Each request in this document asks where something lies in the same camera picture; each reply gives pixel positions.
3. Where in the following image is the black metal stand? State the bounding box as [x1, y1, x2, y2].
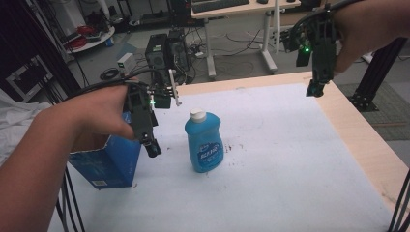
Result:
[347, 36, 409, 113]

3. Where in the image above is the white foam mat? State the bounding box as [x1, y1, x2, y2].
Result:
[47, 82, 395, 232]

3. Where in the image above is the white cloth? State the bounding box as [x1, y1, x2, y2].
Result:
[0, 89, 53, 166]

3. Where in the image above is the blue bottle with white cap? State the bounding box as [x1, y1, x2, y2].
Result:
[184, 107, 225, 174]

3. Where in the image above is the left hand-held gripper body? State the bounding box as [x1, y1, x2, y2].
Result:
[124, 69, 183, 143]

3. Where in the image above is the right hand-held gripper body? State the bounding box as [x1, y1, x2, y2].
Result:
[282, 5, 338, 82]

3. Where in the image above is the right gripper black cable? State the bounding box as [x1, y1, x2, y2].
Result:
[288, 0, 364, 37]

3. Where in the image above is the small white box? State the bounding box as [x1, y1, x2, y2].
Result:
[116, 52, 136, 74]

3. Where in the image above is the black keyboard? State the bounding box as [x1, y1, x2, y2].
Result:
[191, 0, 251, 15]

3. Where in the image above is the coiled black cable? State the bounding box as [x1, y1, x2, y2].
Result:
[99, 67, 121, 82]

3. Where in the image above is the red cable coil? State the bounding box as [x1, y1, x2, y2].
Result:
[74, 24, 97, 37]

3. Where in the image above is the grey floor mat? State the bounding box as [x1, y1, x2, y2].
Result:
[335, 79, 410, 142]

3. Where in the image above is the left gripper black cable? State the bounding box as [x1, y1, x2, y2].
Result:
[67, 67, 169, 100]

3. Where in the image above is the round white table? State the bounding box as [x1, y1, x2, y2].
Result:
[63, 24, 116, 54]

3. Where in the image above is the white desk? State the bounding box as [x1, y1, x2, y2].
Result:
[190, 0, 303, 80]

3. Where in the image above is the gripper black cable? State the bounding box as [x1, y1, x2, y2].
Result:
[67, 67, 169, 100]
[288, 0, 364, 37]

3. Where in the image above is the bundle of black cables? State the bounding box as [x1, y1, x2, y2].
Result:
[55, 166, 87, 232]
[387, 169, 410, 232]

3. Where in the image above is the blue cardboard box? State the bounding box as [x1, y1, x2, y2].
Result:
[68, 110, 143, 190]

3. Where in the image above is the black computer tower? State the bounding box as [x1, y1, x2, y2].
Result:
[144, 33, 169, 73]

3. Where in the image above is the person's right hand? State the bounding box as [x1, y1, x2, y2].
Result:
[332, 0, 398, 76]

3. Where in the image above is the white metal frame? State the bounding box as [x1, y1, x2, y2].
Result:
[4, 54, 54, 100]

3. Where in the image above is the black curtain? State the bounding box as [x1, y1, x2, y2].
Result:
[0, 0, 82, 104]

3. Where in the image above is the person's left hand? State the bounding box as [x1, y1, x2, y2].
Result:
[40, 76, 140, 153]

